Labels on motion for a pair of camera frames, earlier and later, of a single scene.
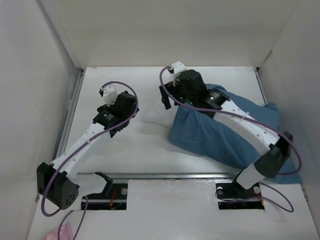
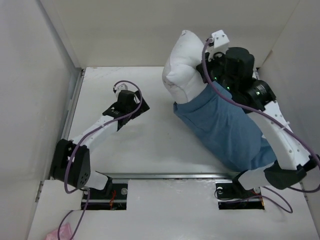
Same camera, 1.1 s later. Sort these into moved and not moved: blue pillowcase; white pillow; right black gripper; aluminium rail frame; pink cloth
Moved: blue pillowcase; white pillow; right black gripper
Not moved: pink cloth; aluminium rail frame
